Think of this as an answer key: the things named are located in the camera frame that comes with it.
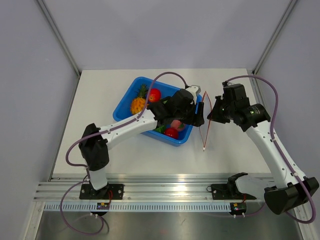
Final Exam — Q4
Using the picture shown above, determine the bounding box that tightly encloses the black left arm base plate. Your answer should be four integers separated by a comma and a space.
79, 183, 125, 200

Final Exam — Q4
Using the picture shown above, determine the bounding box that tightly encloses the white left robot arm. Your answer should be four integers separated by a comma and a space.
78, 85, 204, 199

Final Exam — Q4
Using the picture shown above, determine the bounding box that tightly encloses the blue plastic bin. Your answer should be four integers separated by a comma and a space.
112, 76, 193, 147

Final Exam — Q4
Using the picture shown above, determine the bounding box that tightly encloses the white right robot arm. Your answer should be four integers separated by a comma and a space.
207, 95, 320, 215

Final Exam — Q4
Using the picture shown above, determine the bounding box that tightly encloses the red toy apple top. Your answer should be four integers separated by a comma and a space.
148, 88, 162, 103

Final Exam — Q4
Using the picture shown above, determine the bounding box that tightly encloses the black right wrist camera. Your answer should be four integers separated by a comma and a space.
223, 83, 247, 102

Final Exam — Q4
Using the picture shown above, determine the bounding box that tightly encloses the green toy lettuce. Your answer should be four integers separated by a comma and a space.
153, 125, 166, 134

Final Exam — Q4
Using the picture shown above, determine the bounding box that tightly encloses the aluminium table rail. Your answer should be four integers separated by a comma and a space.
33, 173, 278, 203

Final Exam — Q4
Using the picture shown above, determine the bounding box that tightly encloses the clear zip bag orange zipper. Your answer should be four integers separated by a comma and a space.
199, 91, 226, 153

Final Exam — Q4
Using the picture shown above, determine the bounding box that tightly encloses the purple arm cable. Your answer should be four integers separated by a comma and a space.
59, 71, 189, 236
222, 74, 317, 225

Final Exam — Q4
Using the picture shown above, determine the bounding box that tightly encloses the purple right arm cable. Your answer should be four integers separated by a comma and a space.
222, 74, 317, 225

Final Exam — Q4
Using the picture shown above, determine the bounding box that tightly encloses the toy pineapple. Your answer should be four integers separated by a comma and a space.
130, 83, 149, 115

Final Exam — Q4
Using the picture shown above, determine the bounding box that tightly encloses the pink toy peach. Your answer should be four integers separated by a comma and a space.
170, 120, 186, 132

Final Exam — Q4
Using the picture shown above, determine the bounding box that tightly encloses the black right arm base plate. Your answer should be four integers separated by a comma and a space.
206, 183, 257, 201

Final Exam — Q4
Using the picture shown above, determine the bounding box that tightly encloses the red toy apple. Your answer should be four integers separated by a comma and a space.
163, 127, 179, 140
148, 88, 162, 103

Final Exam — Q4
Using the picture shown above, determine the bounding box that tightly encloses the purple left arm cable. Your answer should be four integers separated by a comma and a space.
59, 71, 189, 236

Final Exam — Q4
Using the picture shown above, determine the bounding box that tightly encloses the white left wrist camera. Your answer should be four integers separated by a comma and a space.
185, 85, 201, 96

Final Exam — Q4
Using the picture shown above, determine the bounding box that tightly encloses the white slotted cable duct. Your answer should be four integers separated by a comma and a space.
44, 201, 231, 213

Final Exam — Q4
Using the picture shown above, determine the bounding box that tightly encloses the red toy apple bottom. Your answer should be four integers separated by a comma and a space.
163, 127, 179, 140

